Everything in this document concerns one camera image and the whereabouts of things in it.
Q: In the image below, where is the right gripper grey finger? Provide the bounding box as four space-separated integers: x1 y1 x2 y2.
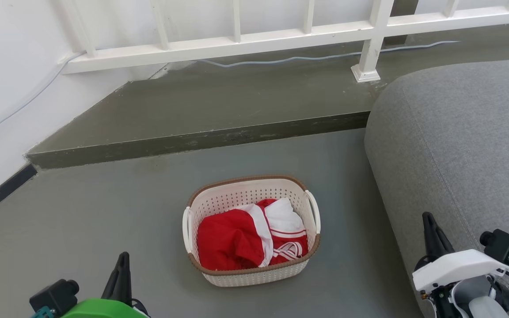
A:
422 212 455 261

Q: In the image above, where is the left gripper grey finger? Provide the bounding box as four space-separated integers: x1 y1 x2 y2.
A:
101 252 134 307

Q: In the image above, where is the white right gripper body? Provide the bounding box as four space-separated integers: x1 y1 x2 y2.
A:
412 249 509 293

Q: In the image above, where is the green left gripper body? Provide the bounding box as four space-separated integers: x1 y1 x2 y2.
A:
59 298 149 318

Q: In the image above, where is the white perforated plastic laundry basket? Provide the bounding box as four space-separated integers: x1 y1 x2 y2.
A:
182 175 321 288

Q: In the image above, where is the red and white garment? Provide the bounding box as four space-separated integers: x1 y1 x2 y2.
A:
197 198 309 271

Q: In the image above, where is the grey fabric sofa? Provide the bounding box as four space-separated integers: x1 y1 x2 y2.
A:
364 57 509 318

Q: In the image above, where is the black baseboard strip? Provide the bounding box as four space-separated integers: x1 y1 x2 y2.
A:
0 163 38 225

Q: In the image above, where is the white wooden railing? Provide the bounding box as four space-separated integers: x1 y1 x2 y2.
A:
59 0 509 83

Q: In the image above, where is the grey raised concrete step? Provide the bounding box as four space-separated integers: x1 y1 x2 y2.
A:
25 21 509 170

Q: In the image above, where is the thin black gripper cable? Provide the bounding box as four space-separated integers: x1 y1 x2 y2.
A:
131 299 151 318

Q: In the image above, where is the thin white cable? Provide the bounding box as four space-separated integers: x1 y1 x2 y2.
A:
0 40 461 151

